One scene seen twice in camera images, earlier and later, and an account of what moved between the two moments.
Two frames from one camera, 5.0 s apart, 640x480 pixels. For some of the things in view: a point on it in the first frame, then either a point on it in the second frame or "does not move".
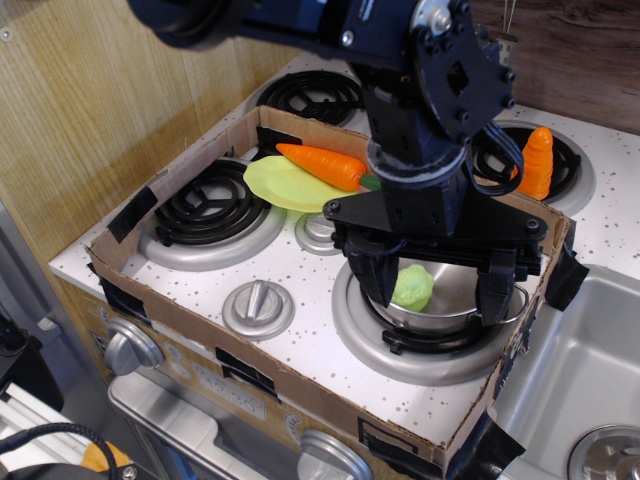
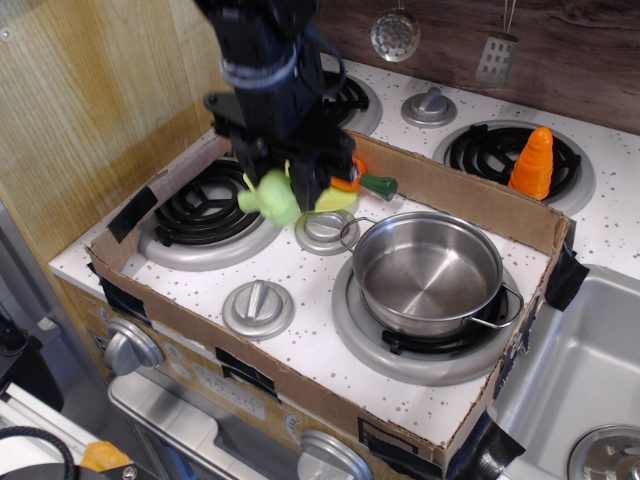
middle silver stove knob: (314, 234) does not move
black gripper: (432, 215) to (292, 122)
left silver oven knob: (129, 348) does not move
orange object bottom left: (94, 458) does not move
